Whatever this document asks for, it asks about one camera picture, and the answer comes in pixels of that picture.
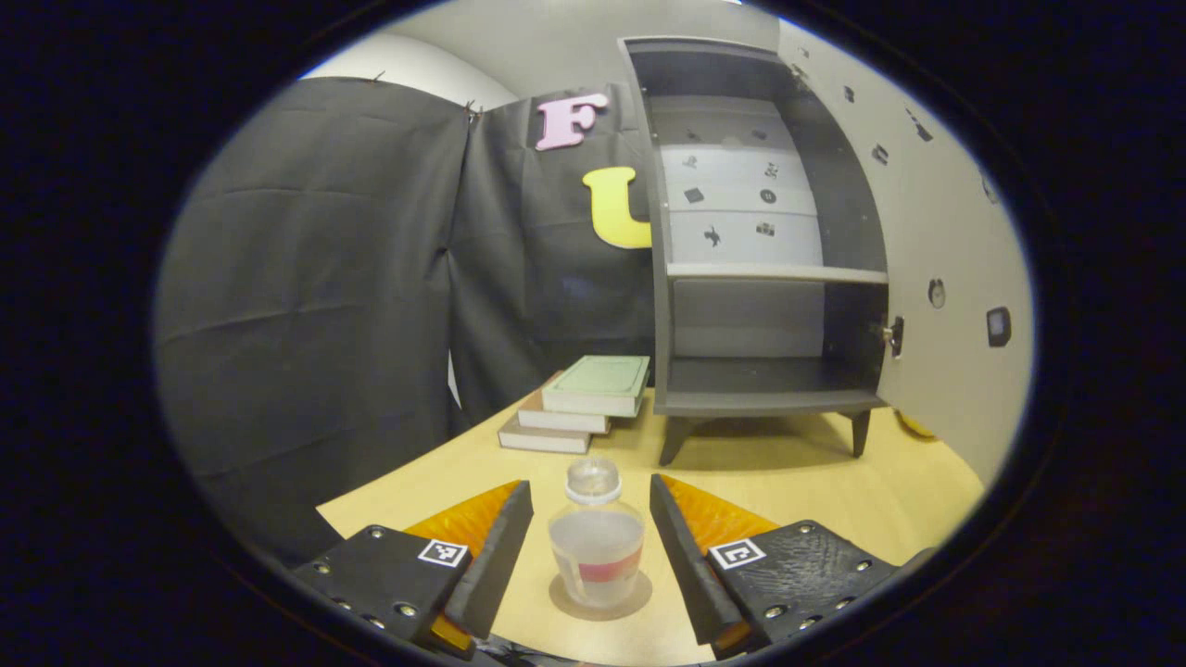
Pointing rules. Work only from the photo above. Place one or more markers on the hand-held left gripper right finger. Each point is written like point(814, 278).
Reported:
point(686, 565)

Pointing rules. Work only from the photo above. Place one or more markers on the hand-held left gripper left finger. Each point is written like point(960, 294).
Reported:
point(496, 565)

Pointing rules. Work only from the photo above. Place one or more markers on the round brown coaster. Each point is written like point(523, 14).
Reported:
point(565, 597)

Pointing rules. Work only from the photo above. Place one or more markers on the clear plastic bottle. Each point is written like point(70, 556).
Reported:
point(596, 542)

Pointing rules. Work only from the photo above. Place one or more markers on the grey cabinet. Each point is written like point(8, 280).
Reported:
point(741, 320)

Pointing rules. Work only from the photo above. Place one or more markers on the grey cabinet door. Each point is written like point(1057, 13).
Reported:
point(945, 232)

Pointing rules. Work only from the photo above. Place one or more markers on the grey cabinet shelf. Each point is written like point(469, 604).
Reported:
point(769, 272)

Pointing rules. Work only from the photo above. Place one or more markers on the metal door hinge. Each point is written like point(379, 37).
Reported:
point(893, 335)

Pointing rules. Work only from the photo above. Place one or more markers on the brown thick book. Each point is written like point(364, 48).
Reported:
point(542, 437)

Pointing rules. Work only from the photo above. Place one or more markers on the brown thin book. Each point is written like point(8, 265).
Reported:
point(561, 419)

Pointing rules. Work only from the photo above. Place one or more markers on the green book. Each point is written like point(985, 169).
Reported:
point(598, 380)

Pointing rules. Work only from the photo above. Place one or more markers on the yellow bun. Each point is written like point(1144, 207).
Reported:
point(915, 426)

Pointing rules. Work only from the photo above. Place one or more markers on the black backdrop cloth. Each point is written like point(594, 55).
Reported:
point(315, 306)

